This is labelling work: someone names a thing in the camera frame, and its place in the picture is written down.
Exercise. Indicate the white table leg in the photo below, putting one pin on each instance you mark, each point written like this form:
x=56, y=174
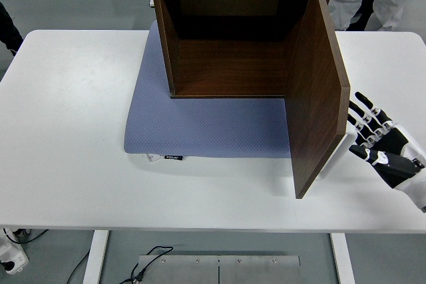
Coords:
x=96, y=257
x=342, y=260

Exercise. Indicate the white mat tag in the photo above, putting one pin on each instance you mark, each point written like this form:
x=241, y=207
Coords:
x=150, y=158

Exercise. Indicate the blue-grey textured mat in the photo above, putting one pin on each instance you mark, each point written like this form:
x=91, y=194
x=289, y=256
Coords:
x=199, y=124

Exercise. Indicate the brown wooden cabinet door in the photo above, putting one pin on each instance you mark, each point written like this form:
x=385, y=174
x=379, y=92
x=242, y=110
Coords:
x=316, y=97

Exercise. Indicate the black mat label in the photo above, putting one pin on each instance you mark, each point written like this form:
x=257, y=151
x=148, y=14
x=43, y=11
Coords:
x=174, y=157

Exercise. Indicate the person in dark clothing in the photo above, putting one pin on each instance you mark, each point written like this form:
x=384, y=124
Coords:
x=8, y=28

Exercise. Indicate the grey metal plate with screws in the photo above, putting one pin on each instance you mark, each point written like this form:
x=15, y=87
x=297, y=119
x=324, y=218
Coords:
x=206, y=270

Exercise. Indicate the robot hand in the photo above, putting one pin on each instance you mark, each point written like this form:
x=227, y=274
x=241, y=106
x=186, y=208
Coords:
x=396, y=161

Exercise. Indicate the white power strip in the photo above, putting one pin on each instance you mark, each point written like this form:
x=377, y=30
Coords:
x=13, y=257

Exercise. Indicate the brown wooden cabinet body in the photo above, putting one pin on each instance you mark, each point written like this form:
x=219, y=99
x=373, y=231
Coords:
x=233, y=71

